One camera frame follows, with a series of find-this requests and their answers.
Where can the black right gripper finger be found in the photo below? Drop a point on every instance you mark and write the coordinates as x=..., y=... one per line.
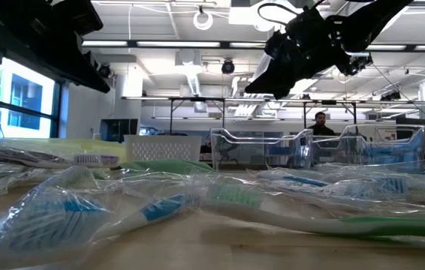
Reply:
x=276, y=84
x=277, y=48

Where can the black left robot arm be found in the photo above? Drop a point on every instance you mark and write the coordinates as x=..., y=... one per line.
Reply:
x=47, y=37

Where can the black ceiling device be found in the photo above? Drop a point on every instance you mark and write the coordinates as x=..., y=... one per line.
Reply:
x=355, y=65

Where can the person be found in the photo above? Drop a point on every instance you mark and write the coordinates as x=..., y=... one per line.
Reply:
x=321, y=129

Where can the clear plastic bin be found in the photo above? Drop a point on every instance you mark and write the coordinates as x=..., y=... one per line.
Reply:
x=257, y=150
x=385, y=146

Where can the blue toothbrush in clear wrapper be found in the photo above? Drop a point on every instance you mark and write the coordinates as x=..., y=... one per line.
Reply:
x=304, y=181
x=47, y=225

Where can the white perforated plastic basket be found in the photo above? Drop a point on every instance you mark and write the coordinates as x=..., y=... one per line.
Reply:
x=160, y=148

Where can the purple toothbrush in clear wrapper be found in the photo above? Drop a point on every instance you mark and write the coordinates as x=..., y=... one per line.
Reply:
x=96, y=160

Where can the yellow plastic bin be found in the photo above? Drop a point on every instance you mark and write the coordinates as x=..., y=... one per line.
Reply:
x=85, y=146

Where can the large window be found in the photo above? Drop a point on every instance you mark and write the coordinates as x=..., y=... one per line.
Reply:
x=25, y=97

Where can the black ceiling camera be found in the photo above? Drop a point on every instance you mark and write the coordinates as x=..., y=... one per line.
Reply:
x=228, y=66
x=104, y=70

